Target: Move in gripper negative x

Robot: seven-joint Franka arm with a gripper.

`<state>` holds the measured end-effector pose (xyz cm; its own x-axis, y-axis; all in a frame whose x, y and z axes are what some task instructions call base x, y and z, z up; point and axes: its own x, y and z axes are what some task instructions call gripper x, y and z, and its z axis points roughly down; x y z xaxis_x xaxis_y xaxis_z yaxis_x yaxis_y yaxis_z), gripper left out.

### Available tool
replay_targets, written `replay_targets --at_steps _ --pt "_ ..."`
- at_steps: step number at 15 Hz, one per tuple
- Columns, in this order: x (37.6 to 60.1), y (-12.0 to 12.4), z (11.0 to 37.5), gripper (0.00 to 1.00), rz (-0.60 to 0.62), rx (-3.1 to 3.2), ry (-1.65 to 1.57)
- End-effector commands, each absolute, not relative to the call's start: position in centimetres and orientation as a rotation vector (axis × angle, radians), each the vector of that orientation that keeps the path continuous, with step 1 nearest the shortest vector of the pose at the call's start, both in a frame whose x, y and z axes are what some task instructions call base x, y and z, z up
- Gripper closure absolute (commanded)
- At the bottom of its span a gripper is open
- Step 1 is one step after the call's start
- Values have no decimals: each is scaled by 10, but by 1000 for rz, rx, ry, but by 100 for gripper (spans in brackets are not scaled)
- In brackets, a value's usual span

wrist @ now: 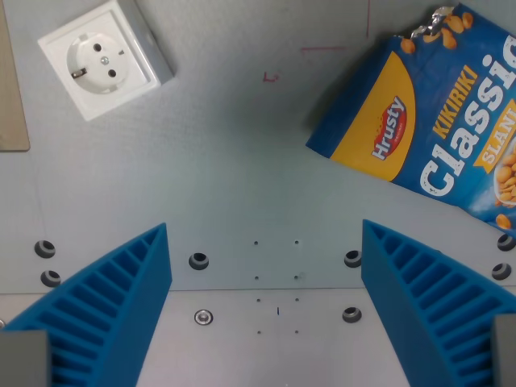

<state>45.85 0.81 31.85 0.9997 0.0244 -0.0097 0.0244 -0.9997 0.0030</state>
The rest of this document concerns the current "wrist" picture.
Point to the blue Hrusty peanut bag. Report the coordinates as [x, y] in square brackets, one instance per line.
[435, 121]

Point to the beige flat board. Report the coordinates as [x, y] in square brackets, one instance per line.
[11, 80]

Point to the white wall power socket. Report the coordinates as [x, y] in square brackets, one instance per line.
[105, 58]

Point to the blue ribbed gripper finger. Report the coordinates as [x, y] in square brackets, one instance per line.
[423, 306]
[121, 302]

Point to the silver table screw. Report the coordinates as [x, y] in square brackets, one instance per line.
[204, 317]

